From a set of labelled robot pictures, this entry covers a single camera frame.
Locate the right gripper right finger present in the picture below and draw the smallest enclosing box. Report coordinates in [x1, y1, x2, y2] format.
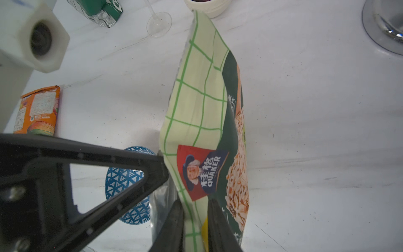
[208, 199, 242, 252]

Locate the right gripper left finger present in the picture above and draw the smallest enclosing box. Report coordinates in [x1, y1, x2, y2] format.
[149, 199, 184, 252]

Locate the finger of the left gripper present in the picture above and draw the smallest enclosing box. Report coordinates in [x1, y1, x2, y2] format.
[1, 134, 169, 252]

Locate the blue patterned breakfast bowl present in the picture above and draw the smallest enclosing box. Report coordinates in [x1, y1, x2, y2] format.
[104, 145, 157, 225]

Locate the green Quaker oats bag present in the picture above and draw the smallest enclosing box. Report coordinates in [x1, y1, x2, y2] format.
[159, 10, 250, 252]

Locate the white bowl with red fruit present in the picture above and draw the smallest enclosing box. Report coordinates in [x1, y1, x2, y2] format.
[184, 0, 232, 18]

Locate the orange snack packet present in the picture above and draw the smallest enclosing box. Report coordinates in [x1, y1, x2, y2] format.
[13, 86, 60, 136]

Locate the green white snack bag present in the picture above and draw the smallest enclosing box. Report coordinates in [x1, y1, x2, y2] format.
[67, 0, 123, 28]

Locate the clear wine glass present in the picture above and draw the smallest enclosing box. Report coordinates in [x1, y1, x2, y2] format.
[144, 0, 172, 37]

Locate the chrome glass holder stand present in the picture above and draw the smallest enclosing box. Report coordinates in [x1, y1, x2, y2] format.
[362, 0, 403, 55]

